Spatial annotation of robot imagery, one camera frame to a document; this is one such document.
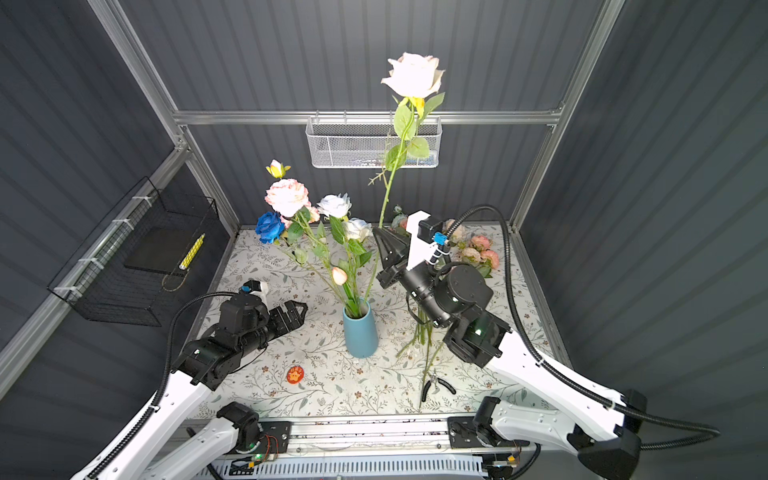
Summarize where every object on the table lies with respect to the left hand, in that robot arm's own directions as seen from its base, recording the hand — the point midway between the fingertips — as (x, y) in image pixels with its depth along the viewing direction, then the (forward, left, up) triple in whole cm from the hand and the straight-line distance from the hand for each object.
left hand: (295, 311), depth 76 cm
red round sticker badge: (-9, +3, -18) cm, 21 cm away
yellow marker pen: (+12, +26, +10) cm, 30 cm away
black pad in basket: (+15, +34, +9) cm, 38 cm away
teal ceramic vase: (-6, -17, -3) cm, 18 cm away
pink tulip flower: (+3, -13, +10) cm, 16 cm away
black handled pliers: (-16, -36, -19) cm, 44 cm away
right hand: (-2, -22, +30) cm, 37 cm away
